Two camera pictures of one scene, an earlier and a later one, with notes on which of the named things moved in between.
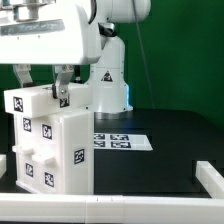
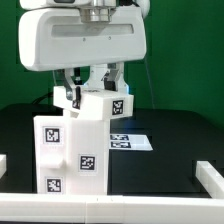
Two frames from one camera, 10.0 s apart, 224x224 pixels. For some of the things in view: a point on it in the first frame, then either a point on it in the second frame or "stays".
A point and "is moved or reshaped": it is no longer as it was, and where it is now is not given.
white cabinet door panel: x=48 y=155 is moved or reshaped
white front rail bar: x=18 y=207 stays
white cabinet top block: x=38 y=99 is moved or reshaped
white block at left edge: x=3 y=164 stays
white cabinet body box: x=55 y=154 is moved or reshaped
